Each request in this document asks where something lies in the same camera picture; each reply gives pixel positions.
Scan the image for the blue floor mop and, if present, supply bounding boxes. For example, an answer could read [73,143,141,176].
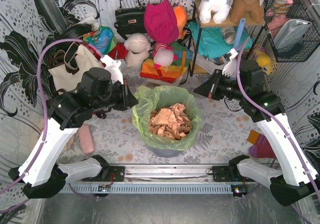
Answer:
[233,18,246,49]

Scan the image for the red cloth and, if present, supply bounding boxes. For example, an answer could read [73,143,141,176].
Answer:
[108,42,128,60]

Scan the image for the white sneakers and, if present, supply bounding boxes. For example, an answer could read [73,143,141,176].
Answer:
[194,55,225,74]

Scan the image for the green trash bag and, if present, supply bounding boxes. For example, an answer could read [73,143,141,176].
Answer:
[132,85,202,151]

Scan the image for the rainbow striped bag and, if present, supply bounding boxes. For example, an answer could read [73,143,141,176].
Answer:
[140,41,194,83]

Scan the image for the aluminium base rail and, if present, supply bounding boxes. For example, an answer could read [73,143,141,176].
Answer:
[37,163,307,185]

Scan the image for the purple orange toy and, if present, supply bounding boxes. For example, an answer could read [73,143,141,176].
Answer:
[247,130,276,159]

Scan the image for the black hat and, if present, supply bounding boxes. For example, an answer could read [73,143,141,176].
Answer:
[54,23,93,52]

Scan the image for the magenta cloth bag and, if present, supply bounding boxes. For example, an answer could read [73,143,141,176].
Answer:
[144,0,179,45]

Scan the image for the black wire basket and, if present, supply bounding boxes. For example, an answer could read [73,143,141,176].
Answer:
[264,0,320,62]

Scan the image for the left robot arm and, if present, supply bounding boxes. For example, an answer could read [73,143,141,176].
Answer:
[8,67,138,199]

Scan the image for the colourful printed bag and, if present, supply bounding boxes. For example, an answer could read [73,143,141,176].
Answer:
[83,26,117,54]

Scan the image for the pink cylinder toy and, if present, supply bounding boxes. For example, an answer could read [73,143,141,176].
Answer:
[78,124,95,155]

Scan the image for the crumpled brown paper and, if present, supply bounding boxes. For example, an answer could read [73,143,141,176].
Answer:
[148,103,191,140]

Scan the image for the silver foil pouch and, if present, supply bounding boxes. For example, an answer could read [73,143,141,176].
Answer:
[273,19,312,49]

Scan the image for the white pink plush doll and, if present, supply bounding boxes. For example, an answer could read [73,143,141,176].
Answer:
[153,42,178,69]

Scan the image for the cream canvas tote bag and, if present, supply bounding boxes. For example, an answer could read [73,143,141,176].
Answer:
[49,44,104,91]

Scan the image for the black leather handbag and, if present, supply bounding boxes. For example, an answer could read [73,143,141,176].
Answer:
[114,0,147,40]

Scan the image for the yellow plush toy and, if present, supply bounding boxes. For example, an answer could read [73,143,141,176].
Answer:
[253,46,273,75]

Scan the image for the brown teddy bear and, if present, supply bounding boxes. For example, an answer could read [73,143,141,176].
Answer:
[230,0,264,23]

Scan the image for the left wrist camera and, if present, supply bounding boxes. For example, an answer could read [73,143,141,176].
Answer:
[100,55,124,84]

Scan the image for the cream fluffy plush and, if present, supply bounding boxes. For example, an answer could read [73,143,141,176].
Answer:
[124,33,151,68]

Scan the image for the orange plush toy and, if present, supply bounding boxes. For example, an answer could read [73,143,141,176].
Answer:
[173,5,188,39]

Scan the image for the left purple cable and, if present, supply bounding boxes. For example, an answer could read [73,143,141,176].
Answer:
[0,38,105,214]

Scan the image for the teal folded cloth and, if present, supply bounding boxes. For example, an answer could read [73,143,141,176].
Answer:
[188,21,253,59]

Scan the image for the blue trash bin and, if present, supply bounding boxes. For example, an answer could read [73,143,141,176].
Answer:
[148,147,184,158]

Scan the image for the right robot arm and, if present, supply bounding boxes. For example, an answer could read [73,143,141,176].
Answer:
[194,60,320,206]

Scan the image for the wooden shelf rack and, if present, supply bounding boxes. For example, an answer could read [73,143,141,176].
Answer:
[187,11,265,77]

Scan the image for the white husky plush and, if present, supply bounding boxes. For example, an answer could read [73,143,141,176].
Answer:
[199,0,233,24]

